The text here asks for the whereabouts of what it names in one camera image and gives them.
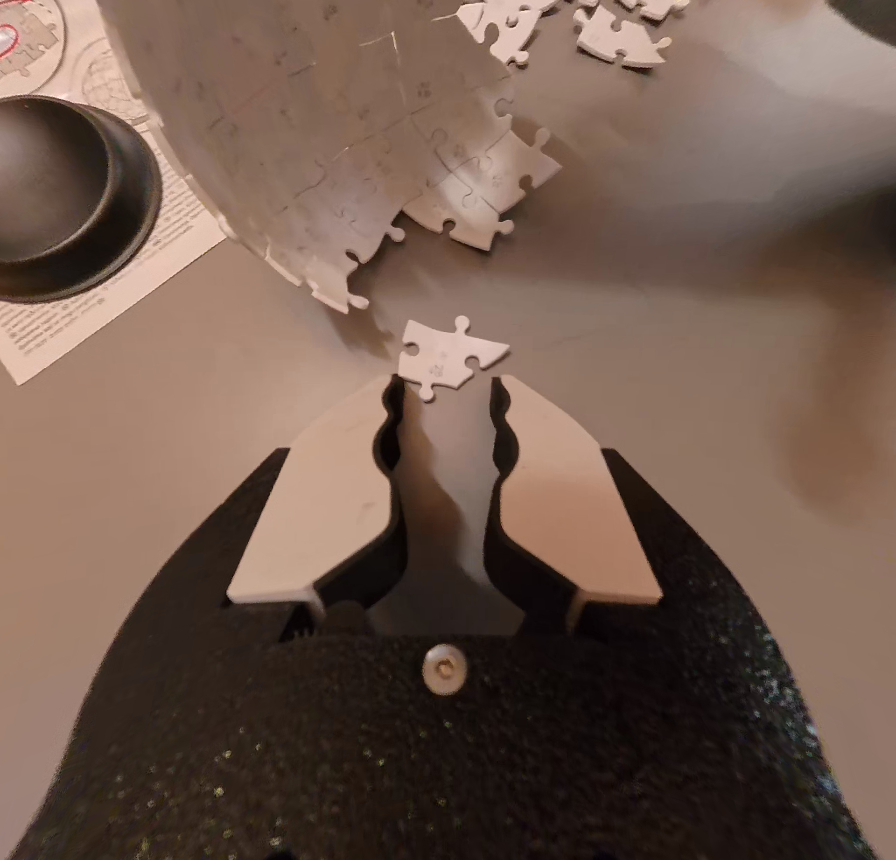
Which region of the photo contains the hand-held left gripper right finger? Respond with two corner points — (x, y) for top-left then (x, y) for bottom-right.
(483, 373), (664, 631)

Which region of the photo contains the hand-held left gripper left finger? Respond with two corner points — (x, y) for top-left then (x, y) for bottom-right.
(227, 373), (408, 621)

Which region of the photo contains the white jigsaw piece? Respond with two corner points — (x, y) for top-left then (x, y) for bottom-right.
(398, 315), (512, 404)

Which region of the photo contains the white partly built puzzle ball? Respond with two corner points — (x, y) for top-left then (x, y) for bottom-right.
(91, 0), (563, 315)

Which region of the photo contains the black round ball stand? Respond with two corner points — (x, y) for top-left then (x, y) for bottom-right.
(0, 96), (164, 306)

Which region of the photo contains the printed paper instruction sheet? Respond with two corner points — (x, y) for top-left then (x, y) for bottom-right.
(0, 0), (229, 387)

